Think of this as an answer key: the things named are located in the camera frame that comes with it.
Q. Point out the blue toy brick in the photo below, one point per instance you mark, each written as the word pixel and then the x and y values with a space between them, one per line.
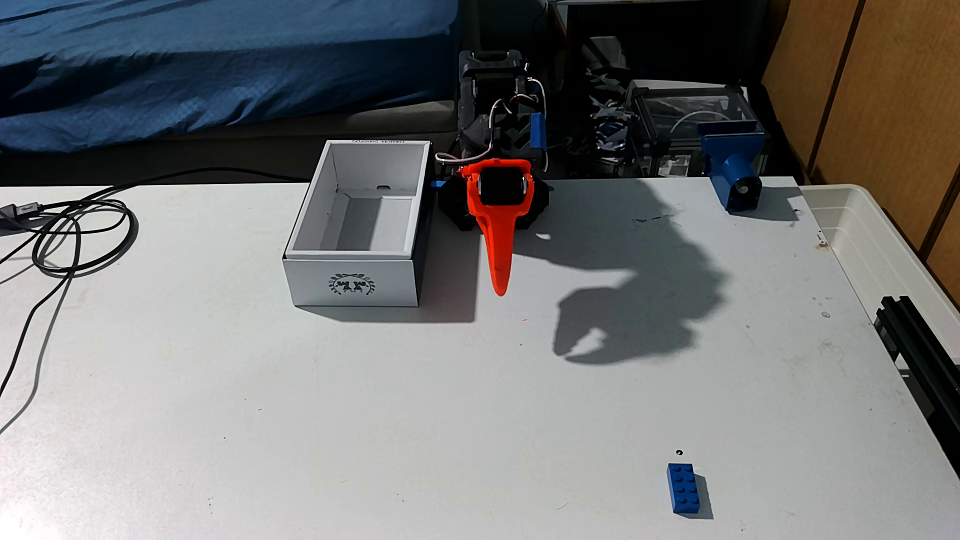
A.
pixel 683 487

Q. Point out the white cardboard box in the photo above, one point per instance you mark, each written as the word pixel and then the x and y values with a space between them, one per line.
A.
pixel 352 281

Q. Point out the bed with blue cover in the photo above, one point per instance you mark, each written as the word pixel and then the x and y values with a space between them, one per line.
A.
pixel 225 67

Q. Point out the white plastic bin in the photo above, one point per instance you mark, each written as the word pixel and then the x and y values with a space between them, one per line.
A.
pixel 877 247

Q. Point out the wooden wardrobe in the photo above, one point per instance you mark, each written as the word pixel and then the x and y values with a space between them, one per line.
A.
pixel 885 97

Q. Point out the black aluminium extrusion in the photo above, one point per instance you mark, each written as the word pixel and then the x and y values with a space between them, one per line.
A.
pixel 922 352

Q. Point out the transparent box black frame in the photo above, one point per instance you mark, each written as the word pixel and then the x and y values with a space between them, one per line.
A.
pixel 682 120

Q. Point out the blue printed camera mount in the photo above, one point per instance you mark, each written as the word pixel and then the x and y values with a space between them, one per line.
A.
pixel 731 161

